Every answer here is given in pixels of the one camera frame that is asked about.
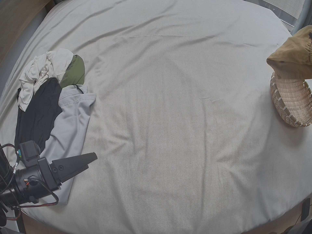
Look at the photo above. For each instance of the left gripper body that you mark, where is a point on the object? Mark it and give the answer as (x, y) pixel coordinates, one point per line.
(34, 181)

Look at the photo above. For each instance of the green garment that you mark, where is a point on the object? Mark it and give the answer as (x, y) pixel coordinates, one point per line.
(75, 71)

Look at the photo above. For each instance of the pale blue garment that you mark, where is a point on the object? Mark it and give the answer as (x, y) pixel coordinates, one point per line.
(70, 130)

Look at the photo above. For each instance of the black garment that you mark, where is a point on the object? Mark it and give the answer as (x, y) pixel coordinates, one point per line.
(36, 116)

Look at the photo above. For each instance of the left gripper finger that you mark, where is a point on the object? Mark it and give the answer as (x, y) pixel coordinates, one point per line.
(73, 162)
(73, 174)

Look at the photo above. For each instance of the tan shorts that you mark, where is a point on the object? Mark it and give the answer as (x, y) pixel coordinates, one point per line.
(290, 55)

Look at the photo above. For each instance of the round woven basket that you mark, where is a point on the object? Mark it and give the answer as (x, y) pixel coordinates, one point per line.
(292, 101)

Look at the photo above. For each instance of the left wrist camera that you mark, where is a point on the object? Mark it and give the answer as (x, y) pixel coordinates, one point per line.
(29, 152)

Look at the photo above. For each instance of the white garment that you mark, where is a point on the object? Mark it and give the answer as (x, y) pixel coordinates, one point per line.
(48, 62)

